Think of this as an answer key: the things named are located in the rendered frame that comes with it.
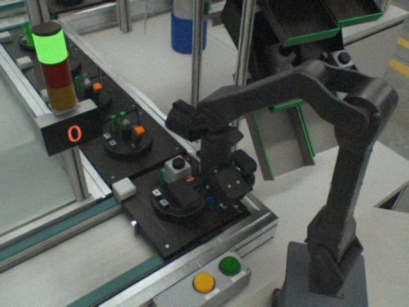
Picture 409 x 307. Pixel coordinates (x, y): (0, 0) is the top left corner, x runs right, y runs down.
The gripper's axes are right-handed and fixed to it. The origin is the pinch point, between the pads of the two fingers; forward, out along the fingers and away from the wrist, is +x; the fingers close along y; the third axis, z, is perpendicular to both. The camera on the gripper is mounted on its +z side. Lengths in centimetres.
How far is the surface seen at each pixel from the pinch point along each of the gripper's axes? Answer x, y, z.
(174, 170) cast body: 1.0, -1.8, -11.1
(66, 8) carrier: 12, 22, -135
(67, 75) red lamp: -23.5, -17.7, -21.7
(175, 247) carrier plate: 12.5, -8.7, -0.9
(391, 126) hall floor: 110, 209, -52
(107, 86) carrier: 12, 8, -67
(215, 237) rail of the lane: 13.5, 0.6, 1.7
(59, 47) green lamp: -29.2, -18.2, -21.5
